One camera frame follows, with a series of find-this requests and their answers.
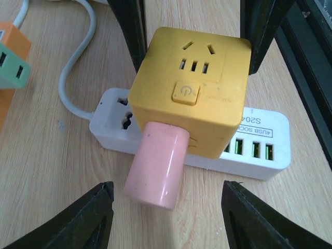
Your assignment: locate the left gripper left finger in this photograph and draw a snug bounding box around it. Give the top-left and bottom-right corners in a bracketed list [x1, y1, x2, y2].
[5, 181, 114, 249]

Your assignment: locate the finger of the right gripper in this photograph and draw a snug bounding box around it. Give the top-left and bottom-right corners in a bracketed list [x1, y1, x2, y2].
[240, 0, 295, 75]
[107, 0, 147, 71]

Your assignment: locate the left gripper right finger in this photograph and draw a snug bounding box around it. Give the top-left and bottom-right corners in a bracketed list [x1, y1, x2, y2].
[222, 181, 331, 249]

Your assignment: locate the white power strip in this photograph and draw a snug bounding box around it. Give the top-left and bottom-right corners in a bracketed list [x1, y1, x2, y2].
[89, 88, 291, 181]

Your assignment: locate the pink plug charger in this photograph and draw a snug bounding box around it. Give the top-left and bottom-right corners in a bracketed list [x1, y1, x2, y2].
[123, 122, 190, 210]

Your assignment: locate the yellow cube socket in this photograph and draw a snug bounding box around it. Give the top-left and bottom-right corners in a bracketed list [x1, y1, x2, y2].
[128, 27, 251, 159]

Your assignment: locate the orange power strip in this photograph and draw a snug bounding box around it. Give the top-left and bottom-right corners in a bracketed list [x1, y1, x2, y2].
[1, 22, 31, 127]

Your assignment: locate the green usb adapter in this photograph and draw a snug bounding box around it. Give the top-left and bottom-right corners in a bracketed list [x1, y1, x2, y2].
[0, 44, 31, 89]

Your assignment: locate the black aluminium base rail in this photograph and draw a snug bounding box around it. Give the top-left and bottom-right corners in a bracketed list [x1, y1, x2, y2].
[275, 1, 331, 161]

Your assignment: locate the white power strip cable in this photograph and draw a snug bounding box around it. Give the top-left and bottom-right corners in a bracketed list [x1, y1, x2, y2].
[58, 0, 97, 121]

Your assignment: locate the orange strip white cable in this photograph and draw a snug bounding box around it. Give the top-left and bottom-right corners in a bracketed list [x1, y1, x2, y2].
[11, 0, 30, 27]

